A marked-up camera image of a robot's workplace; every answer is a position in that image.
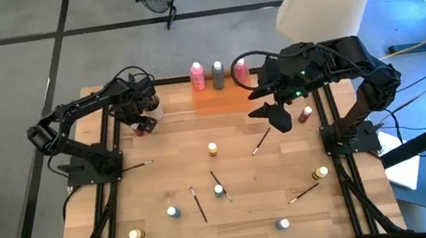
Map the small blue paint bottle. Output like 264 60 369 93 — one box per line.
165 205 183 221
273 216 292 232

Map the large pink paint bottle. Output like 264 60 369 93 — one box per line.
188 60 208 93

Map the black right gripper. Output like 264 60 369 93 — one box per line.
239 40 338 139

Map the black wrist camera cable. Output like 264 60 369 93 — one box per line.
109 62 157 90
227 47 276 92

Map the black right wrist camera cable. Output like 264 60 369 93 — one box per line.
227 47 276 92

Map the black left wrist camera cable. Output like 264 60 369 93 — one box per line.
109 62 157 90

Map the small teal paint bottle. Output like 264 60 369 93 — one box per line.
213 183 227 200

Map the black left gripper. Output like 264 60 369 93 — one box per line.
109 74 163 139

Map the large grey paint bottle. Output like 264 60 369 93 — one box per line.
209 59 228 91

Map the large red paint bottle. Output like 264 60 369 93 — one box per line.
232 55 253 88

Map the yellow extension cable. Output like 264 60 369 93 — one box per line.
376 24 426 61

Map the black metal bar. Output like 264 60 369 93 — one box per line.
375 117 426 170

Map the translucent orange tray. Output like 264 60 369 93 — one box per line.
189 69 262 119

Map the black aluminium table frame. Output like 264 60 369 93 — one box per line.
35 37 410 238

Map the white flat panel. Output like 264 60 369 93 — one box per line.
377 126 426 196

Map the small yellow paint bottle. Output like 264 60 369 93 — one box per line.
207 141 219 158
127 227 147 238
309 164 330 182

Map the white plastic cup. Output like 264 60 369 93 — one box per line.
141 93 166 123

